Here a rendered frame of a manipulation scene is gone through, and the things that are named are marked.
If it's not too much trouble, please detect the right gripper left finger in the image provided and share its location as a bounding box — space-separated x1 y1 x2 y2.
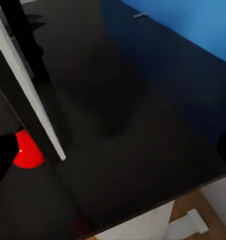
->
0 133 19 182

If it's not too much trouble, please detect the keyboard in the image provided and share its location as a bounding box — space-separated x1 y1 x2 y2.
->
3 13 44 35

